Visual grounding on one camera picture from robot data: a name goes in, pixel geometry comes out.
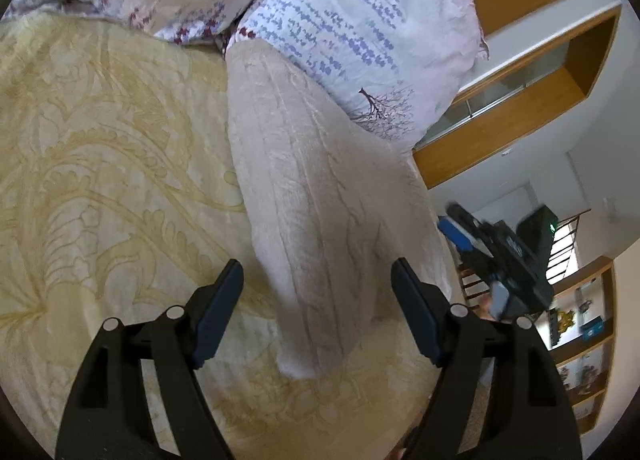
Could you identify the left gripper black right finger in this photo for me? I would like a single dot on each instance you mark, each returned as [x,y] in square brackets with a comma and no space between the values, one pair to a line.
[528,414]

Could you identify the person's right hand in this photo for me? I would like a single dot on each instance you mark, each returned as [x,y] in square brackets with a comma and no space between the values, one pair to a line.
[485,309]

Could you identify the beige cable-knit sweater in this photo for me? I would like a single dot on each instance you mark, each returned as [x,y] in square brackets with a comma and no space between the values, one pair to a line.
[331,207]

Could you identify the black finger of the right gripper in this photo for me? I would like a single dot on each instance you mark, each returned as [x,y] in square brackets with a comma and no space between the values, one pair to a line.
[462,222]
[456,235]

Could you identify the wooden headboard with mirror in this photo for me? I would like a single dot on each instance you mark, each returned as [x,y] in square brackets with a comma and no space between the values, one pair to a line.
[521,95]

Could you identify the cream patterned bedspread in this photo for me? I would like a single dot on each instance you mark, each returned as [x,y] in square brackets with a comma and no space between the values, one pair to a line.
[119,199]

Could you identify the wooden bookshelf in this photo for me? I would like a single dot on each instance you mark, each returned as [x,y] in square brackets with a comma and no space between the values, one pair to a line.
[579,331]

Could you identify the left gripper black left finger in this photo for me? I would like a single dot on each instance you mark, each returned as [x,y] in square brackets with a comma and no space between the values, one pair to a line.
[136,395]

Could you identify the pink floral pillow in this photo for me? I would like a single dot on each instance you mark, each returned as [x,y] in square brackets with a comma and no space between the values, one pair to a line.
[393,66]

